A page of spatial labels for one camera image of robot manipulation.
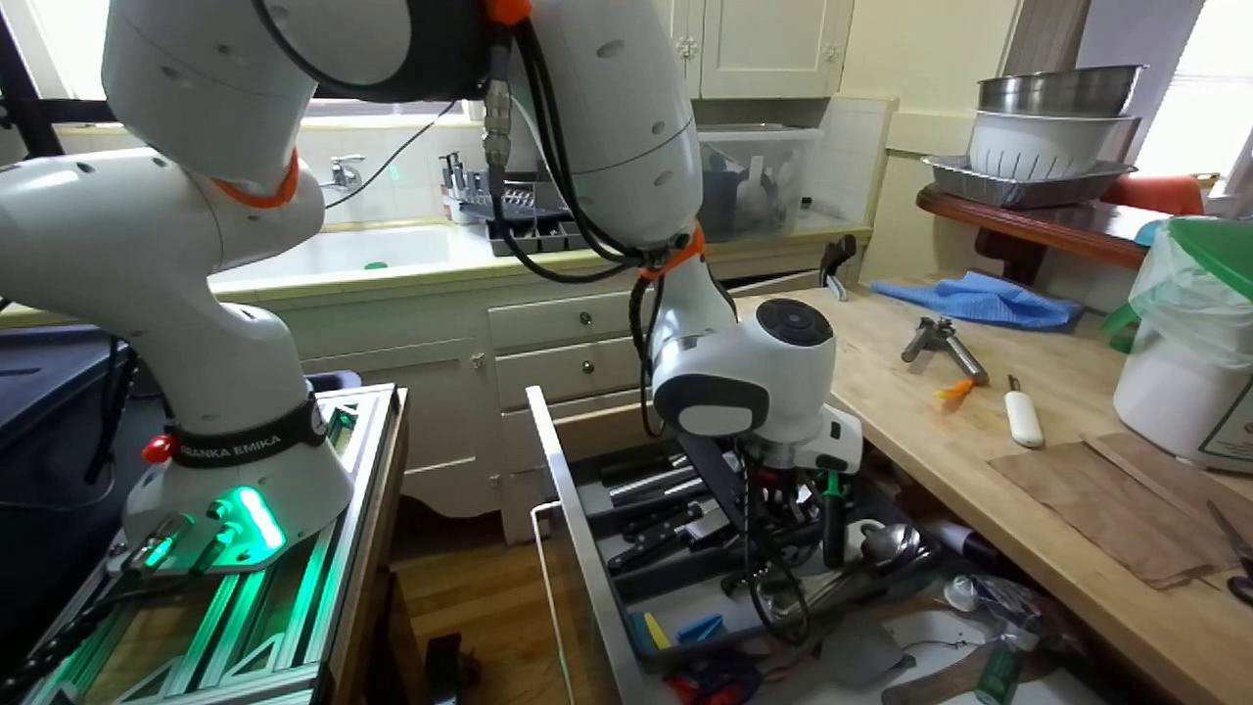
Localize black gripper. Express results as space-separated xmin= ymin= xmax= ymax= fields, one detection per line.
xmin=681 ymin=432 xmax=864 ymax=549

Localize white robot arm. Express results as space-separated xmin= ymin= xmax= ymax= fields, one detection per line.
xmin=0 ymin=0 xmax=861 ymax=574

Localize open wooden drawer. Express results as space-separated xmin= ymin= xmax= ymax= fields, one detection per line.
xmin=524 ymin=390 xmax=1147 ymax=705

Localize grey cutlery tray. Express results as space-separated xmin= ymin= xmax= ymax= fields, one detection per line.
xmin=562 ymin=441 xmax=935 ymax=668

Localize silver can opener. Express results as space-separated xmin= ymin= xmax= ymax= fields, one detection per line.
xmin=900 ymin=317 xmax=986 ymax=382

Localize blue cloth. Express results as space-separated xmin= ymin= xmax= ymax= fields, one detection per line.
xmin=878 ymin=271 xmax=1082 ymax=333

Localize wooden cutting board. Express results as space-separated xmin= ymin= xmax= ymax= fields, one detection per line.
xmin=995 ymin=433 xmax=1253 ymax=587

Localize white bin with green bag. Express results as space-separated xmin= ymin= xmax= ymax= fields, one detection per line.
xmin=1112 ymin=220 xmax=1253 ymax=472

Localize stacked metal bowls and colander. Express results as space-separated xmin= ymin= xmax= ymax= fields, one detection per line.
xmin=926 ymin=64 xmax=1140 ymax=211

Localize white kitchen sink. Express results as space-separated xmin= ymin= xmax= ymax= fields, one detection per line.
xmin=210 ymin=226 xmax=492 ymax=292

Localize orange handled tool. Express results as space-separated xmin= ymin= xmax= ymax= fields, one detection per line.
xmin=941 ymin=377 xmax=980 ymax=410

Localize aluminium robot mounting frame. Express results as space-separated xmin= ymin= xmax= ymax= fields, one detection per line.
xmin=2 ymin=382 xmax=407 ymax=705

